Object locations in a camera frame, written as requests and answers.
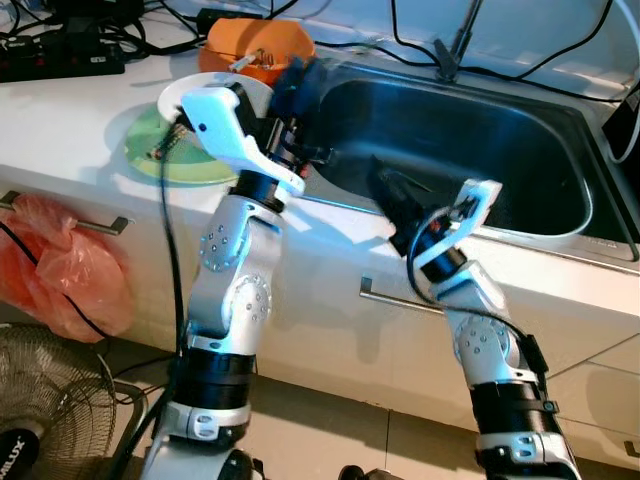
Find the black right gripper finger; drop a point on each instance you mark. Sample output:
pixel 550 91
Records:
pixel 408 195
pixel 390 205

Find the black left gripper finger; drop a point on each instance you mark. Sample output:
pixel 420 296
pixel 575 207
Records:
pixel 290 100
pixel 314 80

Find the metal spoon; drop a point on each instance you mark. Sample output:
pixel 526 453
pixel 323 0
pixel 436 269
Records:
pixel 245 62

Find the white bowl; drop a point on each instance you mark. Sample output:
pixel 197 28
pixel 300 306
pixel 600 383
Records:
pixel 172 95

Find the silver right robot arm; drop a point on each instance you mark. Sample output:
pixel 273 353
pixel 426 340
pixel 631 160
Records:
pixel 480 345

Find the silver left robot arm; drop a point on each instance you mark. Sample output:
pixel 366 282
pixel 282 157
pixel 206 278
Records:
pixel 230 290

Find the white kitchen cabinet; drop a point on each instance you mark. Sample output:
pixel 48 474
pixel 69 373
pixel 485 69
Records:
pixel 330 330

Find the steel sink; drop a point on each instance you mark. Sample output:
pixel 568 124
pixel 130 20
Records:
pixel 450 140

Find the orange bowl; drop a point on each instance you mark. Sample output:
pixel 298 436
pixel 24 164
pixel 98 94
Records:
pixel 250 35

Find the green plate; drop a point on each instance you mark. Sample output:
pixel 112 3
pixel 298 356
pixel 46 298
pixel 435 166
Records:
pixel 215 172

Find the thin metal faucet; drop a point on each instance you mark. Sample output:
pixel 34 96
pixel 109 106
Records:
pixel 452 55

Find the black power strip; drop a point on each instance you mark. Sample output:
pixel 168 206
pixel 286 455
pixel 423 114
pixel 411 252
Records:
pixel 60 62

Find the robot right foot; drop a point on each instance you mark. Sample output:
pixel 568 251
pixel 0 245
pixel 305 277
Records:
pixel 365 473

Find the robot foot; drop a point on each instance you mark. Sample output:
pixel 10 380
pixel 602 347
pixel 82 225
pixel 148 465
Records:
pixel 365 473
pixel 240 468

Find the red plastic bag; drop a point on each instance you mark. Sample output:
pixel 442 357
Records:
pixel 70 275

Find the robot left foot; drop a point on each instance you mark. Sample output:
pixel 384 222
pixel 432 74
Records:
pixel 240 468

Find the grey floor fan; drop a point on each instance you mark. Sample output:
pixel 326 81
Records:
pixel 50 390

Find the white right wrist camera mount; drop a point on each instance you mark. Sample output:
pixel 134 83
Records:
pixel 470 205

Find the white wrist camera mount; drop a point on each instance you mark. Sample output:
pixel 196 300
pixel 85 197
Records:
pixel 225 125
pixel 470 205

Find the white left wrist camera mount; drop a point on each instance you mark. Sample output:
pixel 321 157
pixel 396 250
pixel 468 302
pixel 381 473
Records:
pixel 225 125

